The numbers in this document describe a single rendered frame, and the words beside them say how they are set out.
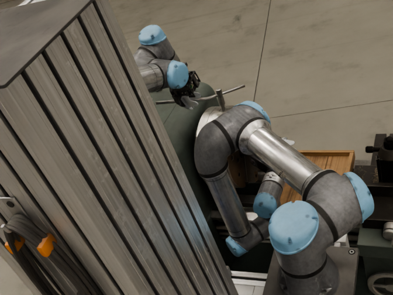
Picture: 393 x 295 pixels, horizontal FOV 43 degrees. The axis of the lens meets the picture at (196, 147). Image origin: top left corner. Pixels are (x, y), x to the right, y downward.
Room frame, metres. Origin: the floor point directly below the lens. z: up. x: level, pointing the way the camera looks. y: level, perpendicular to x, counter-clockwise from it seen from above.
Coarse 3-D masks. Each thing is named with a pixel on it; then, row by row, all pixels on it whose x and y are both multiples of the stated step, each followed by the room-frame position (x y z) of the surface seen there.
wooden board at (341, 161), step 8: (304, 152) 1.54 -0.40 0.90; (312, 152) 1.53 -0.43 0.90; (320, 152) 1.51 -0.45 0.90; (328, 152) 1.49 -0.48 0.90; (336, 152) 1.47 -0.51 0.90; (344, 152) 1.45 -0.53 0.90; (352, 152) 1.44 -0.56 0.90; (312, 160) 1.50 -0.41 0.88; (320, 160) 1.48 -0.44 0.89; (328, 160) 1.47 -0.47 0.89; (336, 160) 1.45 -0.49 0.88; (344, 160) 1.43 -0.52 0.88; (352, 160) 1.40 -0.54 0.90; (328, 168) 1.43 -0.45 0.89; (336, 168) 1.41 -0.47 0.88; (344, 168) 1.39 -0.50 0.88; (352, 168) 1.38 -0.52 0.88; (288, 192) 1.39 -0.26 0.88; (296, 192) 1.37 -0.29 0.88; (280, 200) 1.36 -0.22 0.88; (288, 200) 1.35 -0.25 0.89; (296, 200) 1.33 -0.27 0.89
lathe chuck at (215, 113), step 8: (216, 112) 1.55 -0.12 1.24; (224, 112) 1.53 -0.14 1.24; (208, 120) 1.53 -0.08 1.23; (240, 152) 1.53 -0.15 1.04; (232, 160) 1.41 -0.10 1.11; (240, 160) 1.46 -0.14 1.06; (232, 168) 1.40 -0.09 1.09; (240, 168) 1.45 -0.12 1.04; (232, 176) 1.38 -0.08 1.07; (240, 176) 1.43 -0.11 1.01; (240, 184) 1.41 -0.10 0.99
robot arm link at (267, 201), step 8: (264, 184) 1.22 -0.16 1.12; (272, 184) 1.21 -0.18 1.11; (280, 184) 1.22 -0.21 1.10; (264, 192) 1.19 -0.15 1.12; (272, 192) 1.18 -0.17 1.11; (280, 192) 1.19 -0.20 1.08; (256, 200) 1.17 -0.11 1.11; (264, 200) 1.15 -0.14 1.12; (272, 200) 1.15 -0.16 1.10; (256, 208) 1.16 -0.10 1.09; (264, 208) 1.14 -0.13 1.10; (272, 208) 1.13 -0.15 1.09; (264, 216) 1.15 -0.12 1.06
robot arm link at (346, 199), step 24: (216, 120) 1.21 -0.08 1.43; (240, 120) 1.18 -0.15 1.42; (264, 120) 1.16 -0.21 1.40; (240, 144) 1.13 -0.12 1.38; (264, 144) 1.07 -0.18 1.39; (288, 144) 1.05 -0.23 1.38; (288, 168) 0.96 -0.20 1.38; (312, 168) 0.92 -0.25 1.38; (312, 192) 0.85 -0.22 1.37; (336, 192) 0.81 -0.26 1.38; (360, 192) 0.80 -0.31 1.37; (336, 216) 0.76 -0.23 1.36; (360, 216) 0.77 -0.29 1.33
